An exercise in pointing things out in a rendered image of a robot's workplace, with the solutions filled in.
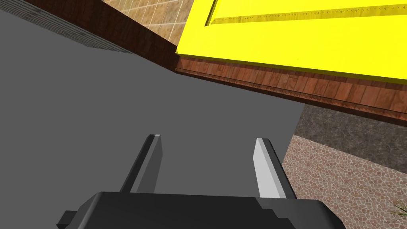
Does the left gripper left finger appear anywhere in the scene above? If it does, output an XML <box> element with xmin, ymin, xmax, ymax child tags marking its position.
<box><xmin>120</xmin><ymin>134</ymin><xmax>163</xmax><ymax>194</ymax></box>

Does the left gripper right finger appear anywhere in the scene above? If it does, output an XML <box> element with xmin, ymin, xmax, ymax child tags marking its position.
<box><xmin>252</xmin><ymin>138</ymin><xmax>297</xmax><ymax>200</ymax></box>

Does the yellow door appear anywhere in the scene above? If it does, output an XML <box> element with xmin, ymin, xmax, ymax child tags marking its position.
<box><xmin>176</xmin><ymin>0</ymin><xmax>407</xmax><ymax>85</ymax></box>

